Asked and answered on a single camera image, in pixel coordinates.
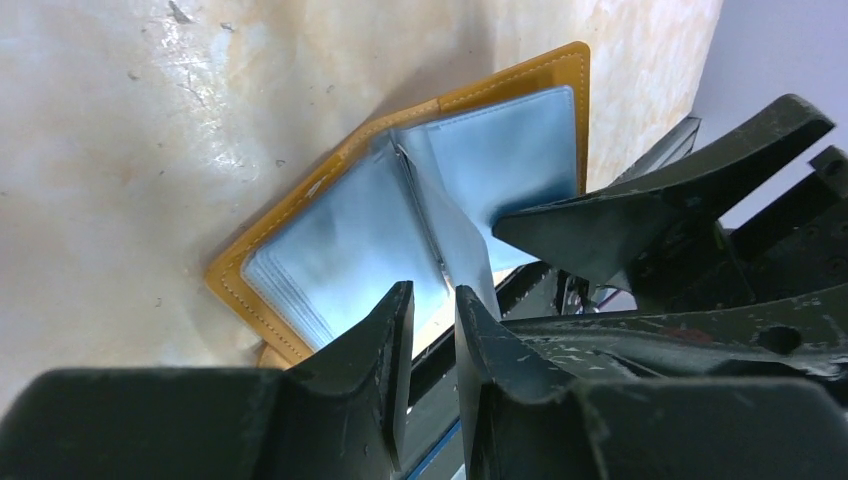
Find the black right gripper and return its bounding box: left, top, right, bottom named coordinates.
left=493, top=94, right=847, bottom=381

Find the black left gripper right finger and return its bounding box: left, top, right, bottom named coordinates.
left=455, top=285, right=848, bottom=480

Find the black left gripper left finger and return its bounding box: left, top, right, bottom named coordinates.
left=1, top=281, right=414, bottom=479

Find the yellow leather card holder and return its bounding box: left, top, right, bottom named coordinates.
left=205, top=41, right=591, bottom=367

